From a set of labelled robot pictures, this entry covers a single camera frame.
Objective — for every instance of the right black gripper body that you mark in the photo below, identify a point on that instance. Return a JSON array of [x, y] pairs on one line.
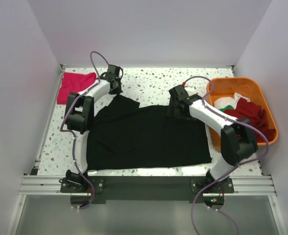
[[177, 112]]

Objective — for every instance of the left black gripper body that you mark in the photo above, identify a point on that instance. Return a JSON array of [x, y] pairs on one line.
[[118, 87]]

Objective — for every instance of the black t shirt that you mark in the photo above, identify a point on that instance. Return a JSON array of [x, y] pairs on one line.
[[125, 135]]

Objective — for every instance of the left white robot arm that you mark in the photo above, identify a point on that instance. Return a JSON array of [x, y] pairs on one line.
[[78, 120]]

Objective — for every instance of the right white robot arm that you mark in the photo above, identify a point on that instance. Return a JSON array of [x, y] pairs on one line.
[[237, 139]]

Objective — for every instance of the white t shirt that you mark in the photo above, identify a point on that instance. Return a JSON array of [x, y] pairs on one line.
[[224, 101]]

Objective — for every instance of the folded pink t shirt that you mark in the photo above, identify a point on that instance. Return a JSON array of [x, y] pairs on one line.
[[74, 83]]

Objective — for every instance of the orange plastic basket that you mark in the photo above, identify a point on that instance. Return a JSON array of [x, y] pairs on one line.
[[226, 87]]

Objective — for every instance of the green t shirt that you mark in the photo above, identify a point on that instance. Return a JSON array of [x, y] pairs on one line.
[[228, 107]]

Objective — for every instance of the dark red t shirt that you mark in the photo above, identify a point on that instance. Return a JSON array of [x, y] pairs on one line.
[[256, 115]]

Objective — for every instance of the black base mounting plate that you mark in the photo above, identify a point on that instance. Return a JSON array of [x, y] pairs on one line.
[[144, 188]]

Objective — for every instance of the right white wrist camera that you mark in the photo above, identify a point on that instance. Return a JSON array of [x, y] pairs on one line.
[[190, 89]]

